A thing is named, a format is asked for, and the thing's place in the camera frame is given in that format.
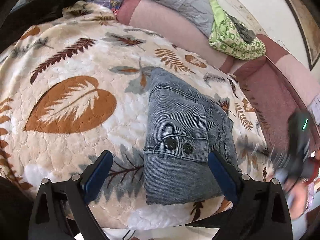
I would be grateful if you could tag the grey denim pants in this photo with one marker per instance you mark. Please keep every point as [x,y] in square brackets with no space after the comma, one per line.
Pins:
[183,127]

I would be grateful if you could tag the wooden picture frame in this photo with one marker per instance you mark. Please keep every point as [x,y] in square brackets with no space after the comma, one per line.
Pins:
[307,18]

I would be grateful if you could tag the leaf pattern beige blanket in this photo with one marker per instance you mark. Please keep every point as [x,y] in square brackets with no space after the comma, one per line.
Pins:
[78,85]

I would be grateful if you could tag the green patterned folded blanket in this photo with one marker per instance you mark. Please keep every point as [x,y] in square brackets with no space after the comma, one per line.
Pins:
[225,38]

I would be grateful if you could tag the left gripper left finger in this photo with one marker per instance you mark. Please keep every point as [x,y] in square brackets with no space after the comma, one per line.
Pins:
[48,218]

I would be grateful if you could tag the dark grey cloth on blanket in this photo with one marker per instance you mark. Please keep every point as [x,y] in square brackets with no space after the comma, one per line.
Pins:
[246,34]

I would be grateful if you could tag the person's right hand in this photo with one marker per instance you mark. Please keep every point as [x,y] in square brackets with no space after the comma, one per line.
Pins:
[302,194]

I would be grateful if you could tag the black garment on armrest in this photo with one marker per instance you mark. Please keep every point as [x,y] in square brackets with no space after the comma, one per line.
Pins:
[32,13]

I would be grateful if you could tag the pink sofa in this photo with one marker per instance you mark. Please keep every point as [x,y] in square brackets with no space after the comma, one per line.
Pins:
[276,84]

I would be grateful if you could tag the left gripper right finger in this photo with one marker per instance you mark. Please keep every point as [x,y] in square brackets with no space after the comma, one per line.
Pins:
[259,209]

